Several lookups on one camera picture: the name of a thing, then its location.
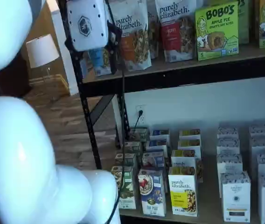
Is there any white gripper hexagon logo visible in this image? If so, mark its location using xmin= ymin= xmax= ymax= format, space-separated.
xmin=64 ymin=0 xmax=120 ymax=76

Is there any blue white flax cereal box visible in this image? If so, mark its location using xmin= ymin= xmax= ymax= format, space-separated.
xmin=149 ymin=128 xmax=171 ymax=142
xmin=138 ymin=168 xmax=167 ymax=217
xmin=142 ymin=150 xmax=169 ymax=194
xmin=146 ymin=139 xmax=168 ymax=154

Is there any wooden shelf board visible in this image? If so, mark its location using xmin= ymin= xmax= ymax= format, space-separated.
xmin=119 ymin=126 xmax=265 ymax=224
xmin=82 ymin=42 xmax=265 ymax=83

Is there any green Bobo's apple pie box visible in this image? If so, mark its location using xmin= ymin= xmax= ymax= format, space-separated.
xmin=195 ymin=0 xmax=240 ymax=62

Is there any yellow purely elizabeth box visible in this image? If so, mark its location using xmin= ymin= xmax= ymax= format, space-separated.
xmin=177 ymin=139 xmax=202 ymax=152
xmin=170 ymin=149 xmax=204 ymax=183
xmin=167 ymin=166 xmax=198 ymax=217
xmin=178 ymin=128 xmax=202 ymax=140

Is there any blue purely elizabeth granola bag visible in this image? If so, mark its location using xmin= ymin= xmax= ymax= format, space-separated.
xmin=79 ymin=46 xmax=115 ymax=78

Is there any orange purely elizabeth granola bag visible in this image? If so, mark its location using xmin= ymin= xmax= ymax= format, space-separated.
xmin=108 ymin=0 xmax=152 ymax=72

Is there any red purely elizabeth granola bag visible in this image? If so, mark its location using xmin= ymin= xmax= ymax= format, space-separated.
xmin=154 ymin=0 xmax=198 ymax=63

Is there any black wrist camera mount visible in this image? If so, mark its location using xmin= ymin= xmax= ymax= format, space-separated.
xmin=106 ymin=20 xmax=124 ymax=51

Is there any white wall outlet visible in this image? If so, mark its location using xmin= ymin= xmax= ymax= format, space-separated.
xmin=135 ymin=105 xmax=147 ymax=126

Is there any black plug power cable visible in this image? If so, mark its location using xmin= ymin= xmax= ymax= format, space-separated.
xmin=127 ymin=109 xmax=145 ymax=143

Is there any black metal shelving frame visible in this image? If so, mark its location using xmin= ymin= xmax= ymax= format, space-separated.
xmin=56 ymin=0 xmax=265 ymax=224

